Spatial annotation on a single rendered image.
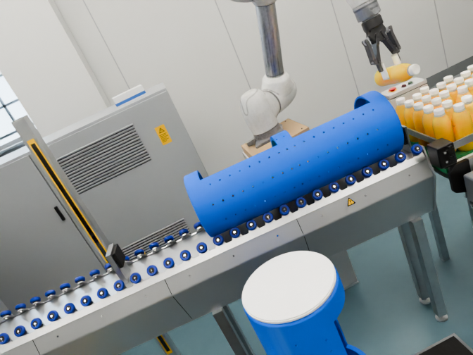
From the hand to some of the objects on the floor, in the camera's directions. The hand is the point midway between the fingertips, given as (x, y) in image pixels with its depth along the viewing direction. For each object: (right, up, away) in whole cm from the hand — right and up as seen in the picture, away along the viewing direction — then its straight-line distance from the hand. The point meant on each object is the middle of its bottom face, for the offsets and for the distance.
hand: (390, 67), depth 152 cm
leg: (-44, -155, +49) cm, 168 cm away
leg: (-46, -150, +62) cm, 169 cm away
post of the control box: (+64, -90, +82) cm, 138 cm away
